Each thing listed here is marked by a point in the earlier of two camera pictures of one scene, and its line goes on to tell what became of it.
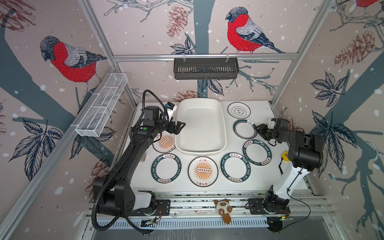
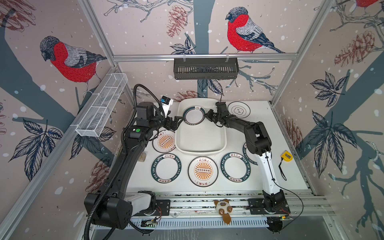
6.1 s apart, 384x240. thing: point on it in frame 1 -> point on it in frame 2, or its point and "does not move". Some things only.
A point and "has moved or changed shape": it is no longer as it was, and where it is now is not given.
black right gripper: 264,127 -> 209,115
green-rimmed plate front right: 235,167 does not move
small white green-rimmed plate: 238,110 does not move
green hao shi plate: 166,168 does not move
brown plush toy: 224,207 does not move
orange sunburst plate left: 167,144 does not move
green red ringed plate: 245,129 has moved or changed shape
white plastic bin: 204,132 does not move
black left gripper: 177,128 -> 175,124
